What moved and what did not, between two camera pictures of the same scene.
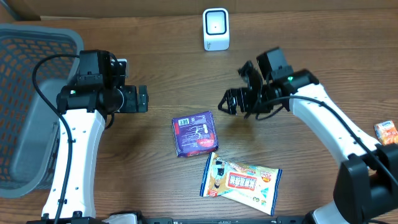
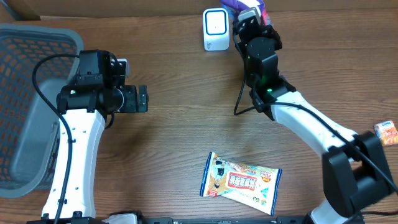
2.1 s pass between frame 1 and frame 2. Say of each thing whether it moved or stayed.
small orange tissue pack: stayed
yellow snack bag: stayed
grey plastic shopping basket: stayed
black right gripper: moved
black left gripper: stayed
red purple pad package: moved
